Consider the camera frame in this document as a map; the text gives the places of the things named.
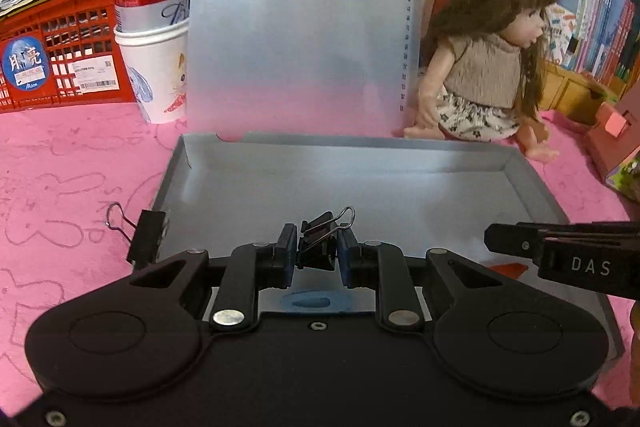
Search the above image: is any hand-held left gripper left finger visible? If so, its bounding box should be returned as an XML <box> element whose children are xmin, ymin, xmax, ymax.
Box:
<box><xmin>129</xmin><ymin>223</ymin><xmax>299</xmax><ymax>334</ymax></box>

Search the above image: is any wooden shelf box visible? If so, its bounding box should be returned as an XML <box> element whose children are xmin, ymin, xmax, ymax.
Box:
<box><xmin>537</xmin><ymin>59</ymin><xmax>623</xmax><ymax>125</ymax></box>

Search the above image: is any white paper cup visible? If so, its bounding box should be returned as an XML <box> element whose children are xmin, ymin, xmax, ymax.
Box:
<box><xmin>114</xmin><ymin>18</ymin><xmax>191</xmax><ymax>125</ymax></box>

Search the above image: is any grey plastic file box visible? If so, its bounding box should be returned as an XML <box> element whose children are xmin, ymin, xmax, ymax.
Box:
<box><xmin>149</xmin><ymin>0</ymin><xmax>626</xmax><ymax>358</ymax></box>

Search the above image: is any black binder clip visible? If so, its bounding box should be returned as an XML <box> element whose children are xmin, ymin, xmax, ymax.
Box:
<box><xmin>106</xmin><ymin>202</ymin><xmax>168</xmax><ymax>265</ymax></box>
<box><xmin>296</xmin><ymin>205</ymin><xmax>357</xmax><ymax>270</ymax></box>

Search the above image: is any red plastic crate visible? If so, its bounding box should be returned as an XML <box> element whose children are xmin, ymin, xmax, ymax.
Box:
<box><xmin>0</xmin><ymin>0</ymin><xmax>138</xmax><ymax>114</ymax></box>

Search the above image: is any brown haired doll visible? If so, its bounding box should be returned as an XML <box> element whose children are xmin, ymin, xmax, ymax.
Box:
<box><xmin>402</xmin><ymin>0</ymin><xmax>561</xmax><ymax>165</ymax></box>

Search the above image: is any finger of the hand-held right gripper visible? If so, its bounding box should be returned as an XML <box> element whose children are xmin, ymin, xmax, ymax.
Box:
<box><xmin>484</xmin><ymin>223</ymin><xmax>548</xmax><ymax>266</ymax></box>

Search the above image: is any pink bunny print blanket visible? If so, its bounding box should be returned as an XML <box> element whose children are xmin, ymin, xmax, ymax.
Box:
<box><xmin>0</xmin><ymin>97</ymin><xmax>640</xmax><ymax>418</ymax></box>

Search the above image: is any small red piece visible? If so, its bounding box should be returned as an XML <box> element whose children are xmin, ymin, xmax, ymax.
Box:
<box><xmin>487</xmin><ymin>263</ymin><xmax>531</xmax><ymax>278</ymax></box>

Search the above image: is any patterned white box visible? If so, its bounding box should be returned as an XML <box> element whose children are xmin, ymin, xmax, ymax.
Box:
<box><xmin>542</xmin><ymin>2</ymin><xmax>586</xmax><ymax>68</ymax></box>

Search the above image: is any pink toy house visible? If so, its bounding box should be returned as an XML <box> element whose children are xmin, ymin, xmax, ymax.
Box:
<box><xmin>585</xmin><ymin>79</ymin><xmax>640</xmax><ymax>202</ymax></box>

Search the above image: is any blue oval plastic piece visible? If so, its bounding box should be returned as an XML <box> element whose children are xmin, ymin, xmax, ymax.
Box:
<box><xmin>280</xmin><ymin>289</ymin><xmax>353</xmax><ymax>312</ymax></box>

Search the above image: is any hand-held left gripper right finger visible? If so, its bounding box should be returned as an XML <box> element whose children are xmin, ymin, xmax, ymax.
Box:
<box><xmin>336</xmin><ymin>229</ymin><xmax>503</xmax><ymax>333</ymax></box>

